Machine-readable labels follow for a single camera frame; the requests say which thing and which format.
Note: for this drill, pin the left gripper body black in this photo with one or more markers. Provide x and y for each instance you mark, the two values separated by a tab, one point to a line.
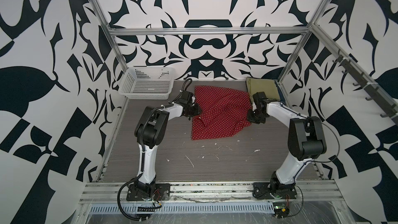
194	110

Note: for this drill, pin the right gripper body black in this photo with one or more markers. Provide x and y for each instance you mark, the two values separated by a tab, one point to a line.
253	116

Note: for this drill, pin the blue denim skirt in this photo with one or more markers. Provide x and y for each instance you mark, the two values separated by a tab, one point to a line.
280	93

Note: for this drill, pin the olive green skirt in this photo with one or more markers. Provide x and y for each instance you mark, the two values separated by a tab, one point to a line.
268	86

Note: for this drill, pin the red polka dot skirt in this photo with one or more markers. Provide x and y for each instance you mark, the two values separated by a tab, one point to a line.
223	112

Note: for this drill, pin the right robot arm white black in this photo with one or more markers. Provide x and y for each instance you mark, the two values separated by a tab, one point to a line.
306	141

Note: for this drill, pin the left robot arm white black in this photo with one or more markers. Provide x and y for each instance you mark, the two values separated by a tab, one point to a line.
150	132

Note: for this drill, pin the white plastic basket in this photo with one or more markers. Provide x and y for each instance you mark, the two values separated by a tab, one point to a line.
147	83

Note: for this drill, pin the small circuit board right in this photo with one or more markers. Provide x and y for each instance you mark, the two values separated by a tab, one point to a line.
281	211

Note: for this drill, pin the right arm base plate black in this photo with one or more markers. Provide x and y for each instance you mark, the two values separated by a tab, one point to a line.
273	191

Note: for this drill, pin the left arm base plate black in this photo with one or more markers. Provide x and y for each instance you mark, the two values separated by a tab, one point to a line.
139	191

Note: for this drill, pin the aluminium front rail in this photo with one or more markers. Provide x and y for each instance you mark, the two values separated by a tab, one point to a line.
217	191

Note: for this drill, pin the white slotted cable duct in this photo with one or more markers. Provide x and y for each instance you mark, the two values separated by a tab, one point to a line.
204	208

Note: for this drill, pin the aluminium frame crossbar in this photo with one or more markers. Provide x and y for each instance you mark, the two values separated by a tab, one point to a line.
209	31

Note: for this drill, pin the grey wall hook rail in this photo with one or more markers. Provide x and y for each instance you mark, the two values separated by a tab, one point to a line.
364	81

